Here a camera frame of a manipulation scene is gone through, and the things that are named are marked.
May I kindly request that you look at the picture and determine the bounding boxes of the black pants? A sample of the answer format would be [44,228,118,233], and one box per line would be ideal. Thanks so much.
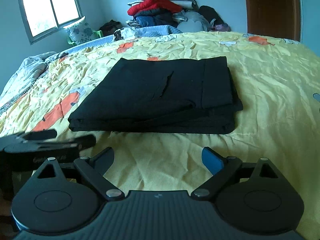
[68,56,243,134]

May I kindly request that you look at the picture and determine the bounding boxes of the grey patterned blanket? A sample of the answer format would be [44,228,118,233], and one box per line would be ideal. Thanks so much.
[1,51,68,114]

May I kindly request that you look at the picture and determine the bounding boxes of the floral white pillow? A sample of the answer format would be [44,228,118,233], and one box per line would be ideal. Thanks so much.
[64,16,98,45]

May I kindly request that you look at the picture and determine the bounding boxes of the black bag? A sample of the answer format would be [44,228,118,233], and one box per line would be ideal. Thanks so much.
[99,20,123,37]

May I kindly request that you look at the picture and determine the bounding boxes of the yellow floral bedspread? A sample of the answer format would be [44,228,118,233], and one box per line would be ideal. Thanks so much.
[1,32,319,239]

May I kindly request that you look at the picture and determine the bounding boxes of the red jacket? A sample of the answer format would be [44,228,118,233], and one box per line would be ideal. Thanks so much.
[127,0,182,16]

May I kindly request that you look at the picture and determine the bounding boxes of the pile of clothes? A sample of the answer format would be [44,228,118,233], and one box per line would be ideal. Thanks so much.
[126,0,231,33]

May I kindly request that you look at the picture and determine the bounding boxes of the brown wooden door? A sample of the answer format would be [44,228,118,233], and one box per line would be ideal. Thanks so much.
[246,0,301,41]

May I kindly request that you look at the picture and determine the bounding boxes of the window with grey frame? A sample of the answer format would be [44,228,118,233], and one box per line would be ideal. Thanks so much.
[18,0,82,44]

